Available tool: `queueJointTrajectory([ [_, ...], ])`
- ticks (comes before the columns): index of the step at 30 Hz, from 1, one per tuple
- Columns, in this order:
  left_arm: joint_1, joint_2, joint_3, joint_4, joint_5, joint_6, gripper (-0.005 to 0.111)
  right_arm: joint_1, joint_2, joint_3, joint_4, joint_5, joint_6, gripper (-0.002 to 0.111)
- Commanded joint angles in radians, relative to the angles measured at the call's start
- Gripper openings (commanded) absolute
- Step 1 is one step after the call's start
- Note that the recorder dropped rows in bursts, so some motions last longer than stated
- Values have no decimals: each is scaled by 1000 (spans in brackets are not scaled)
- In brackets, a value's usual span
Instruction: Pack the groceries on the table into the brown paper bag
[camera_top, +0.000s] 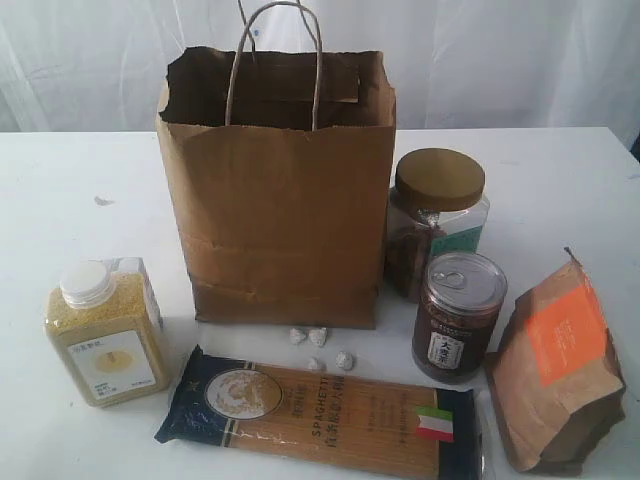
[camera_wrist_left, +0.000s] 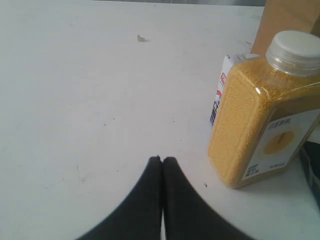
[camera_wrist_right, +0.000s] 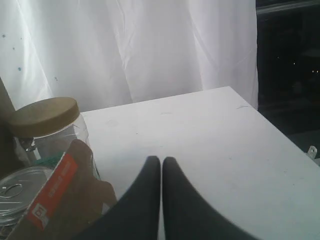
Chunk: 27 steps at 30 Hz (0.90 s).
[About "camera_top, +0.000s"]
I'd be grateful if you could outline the brown paper shopping bag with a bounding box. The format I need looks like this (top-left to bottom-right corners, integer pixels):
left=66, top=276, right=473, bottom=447
left=155, top=0, right=398, bottom=331

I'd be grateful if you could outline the clear jar with gold lid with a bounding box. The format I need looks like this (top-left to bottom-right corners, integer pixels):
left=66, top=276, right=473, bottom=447
left=384, top=148, right=490, bottom=303

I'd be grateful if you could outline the dark barley tea can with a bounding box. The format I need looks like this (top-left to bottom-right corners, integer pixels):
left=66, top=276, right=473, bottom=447
left=412, top=251, right=508, bottom=383

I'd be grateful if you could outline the white crumpled pebble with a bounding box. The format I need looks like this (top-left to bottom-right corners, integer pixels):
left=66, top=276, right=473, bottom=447
left=308, top=327, right=328, bottom=348
left=307, top=357, right=325, bottom=372
left=335, top=351, right=354, bottom=371
left=289, top=328, right=307, bottom=345

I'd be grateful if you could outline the spaghetti package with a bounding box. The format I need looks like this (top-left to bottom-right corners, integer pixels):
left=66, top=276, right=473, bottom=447
left=155, top=347, right=482, bottom=479

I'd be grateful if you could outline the millet bottle with white cap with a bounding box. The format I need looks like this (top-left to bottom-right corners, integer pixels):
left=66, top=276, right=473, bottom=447
left=44, top=257, right=171, bottom=407

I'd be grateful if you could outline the kraft pouch with orange label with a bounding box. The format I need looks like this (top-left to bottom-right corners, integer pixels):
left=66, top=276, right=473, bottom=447
left=485, top=256, right=626, bottom=476

